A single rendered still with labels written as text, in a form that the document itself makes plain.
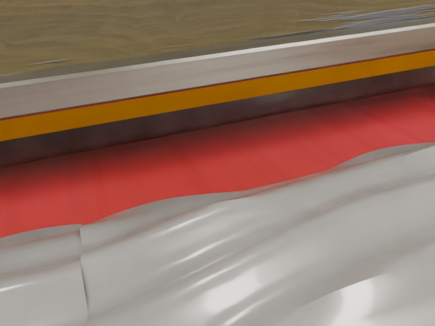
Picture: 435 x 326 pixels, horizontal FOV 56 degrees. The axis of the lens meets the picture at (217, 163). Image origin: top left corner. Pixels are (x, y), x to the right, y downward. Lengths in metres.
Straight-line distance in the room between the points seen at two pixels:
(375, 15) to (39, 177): 0.14
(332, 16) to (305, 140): 0.05
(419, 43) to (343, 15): 0.03
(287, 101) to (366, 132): 0.03
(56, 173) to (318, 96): 0.11
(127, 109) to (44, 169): 0.04
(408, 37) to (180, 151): 0.10
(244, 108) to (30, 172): 0.09
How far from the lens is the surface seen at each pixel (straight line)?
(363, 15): 0.17
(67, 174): 0.16
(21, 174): 0.17
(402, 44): 0.17
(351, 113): 0.20
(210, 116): 0.16
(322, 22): 0.16
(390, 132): 0.18
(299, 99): 0.18
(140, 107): 0.16
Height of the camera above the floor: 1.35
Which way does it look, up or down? 58 degrees down
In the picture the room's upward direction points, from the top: 14 degrees clockwise
